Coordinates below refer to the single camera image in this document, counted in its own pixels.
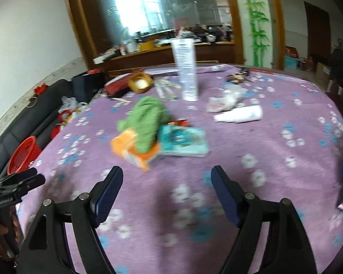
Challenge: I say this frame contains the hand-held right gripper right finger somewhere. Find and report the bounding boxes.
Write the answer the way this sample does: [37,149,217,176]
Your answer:
[211,166,318,274]

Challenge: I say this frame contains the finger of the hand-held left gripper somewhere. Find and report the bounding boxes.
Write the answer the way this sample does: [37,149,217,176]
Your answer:
[0,174,46,199]
[0,167,38,187]

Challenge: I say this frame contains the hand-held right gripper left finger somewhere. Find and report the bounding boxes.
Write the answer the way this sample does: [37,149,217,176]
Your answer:
[16,166,124,274]

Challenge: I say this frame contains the red plastic basket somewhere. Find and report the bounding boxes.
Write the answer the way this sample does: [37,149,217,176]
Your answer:
[7,136,42,175]

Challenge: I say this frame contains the orange and white box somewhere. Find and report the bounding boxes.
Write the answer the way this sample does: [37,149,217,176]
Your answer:
[111,128,161,172]

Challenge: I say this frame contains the patterned tissue packet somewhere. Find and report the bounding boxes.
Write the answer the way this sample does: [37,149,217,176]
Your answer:
[157,124,211,157]

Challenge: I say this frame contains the green towel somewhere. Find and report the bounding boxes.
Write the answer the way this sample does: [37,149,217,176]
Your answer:
[117,96,172,153]

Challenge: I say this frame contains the black sofa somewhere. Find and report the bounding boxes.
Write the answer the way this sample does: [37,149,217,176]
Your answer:
[0,78,75,183]

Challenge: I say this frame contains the purple floral tablecloth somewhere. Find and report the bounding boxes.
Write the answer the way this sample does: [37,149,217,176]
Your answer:
[16,63,343,274]

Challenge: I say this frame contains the red and white items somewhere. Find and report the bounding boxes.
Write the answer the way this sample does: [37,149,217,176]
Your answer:
[51,110,75,137]

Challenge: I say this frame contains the small white bottle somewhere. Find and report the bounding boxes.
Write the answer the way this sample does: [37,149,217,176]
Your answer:
[213,105,263,124]

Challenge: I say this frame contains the red flower ornament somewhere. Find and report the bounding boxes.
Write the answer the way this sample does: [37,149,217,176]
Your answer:
[29,84,48,107]

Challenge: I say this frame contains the crumpled clear plastic bag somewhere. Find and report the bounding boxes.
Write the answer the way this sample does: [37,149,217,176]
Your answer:
[206,84,246,113]

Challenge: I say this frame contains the dark bag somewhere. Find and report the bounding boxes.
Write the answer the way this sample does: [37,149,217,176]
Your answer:
[71,73,105,103]

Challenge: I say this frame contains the red flat box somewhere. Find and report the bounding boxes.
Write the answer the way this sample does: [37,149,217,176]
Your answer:
[105,76,132,96]

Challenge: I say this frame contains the yellow tape roll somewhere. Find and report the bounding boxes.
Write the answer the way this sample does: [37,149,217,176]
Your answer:
[128,71,154,94]

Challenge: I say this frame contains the white lotion tube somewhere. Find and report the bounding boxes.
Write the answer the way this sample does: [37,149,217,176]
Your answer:
[171,38,199,102]

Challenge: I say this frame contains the flat white box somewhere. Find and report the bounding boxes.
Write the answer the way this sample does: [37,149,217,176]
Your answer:
[93,52,123,65]

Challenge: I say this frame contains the teal storage box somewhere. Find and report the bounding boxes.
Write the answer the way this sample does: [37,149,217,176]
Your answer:
[284,55,299,70]

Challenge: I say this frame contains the wooden dresser with mirror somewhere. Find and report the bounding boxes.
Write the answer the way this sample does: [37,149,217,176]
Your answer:
[61,0,283,77]

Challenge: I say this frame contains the cardboard box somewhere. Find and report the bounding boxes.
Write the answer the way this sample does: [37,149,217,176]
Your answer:
[314,61,332,92]

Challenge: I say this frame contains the dark clothing on stand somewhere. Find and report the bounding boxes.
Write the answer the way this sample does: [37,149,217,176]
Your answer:
[329,38,343,92]

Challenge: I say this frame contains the dark wooden door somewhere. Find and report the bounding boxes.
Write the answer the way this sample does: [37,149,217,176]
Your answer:
[303,1,330,60]

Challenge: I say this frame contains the brown bead string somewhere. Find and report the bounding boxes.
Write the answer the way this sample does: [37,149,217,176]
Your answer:
[227,73,249,84]

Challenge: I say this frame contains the green bamboo wall sticker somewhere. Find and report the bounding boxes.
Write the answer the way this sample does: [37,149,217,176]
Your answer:
[236,0,271,67]

